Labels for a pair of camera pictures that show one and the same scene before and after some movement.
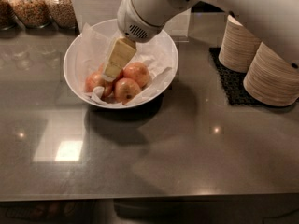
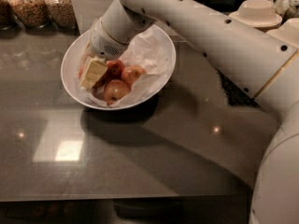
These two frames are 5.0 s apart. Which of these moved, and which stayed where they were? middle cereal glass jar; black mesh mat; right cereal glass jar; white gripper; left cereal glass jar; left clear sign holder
Moved: white gripper
Stayed: black mesh mat; middle cereal glass jar; right cereal glass jar; left cereal glass jar; left clear sign holder
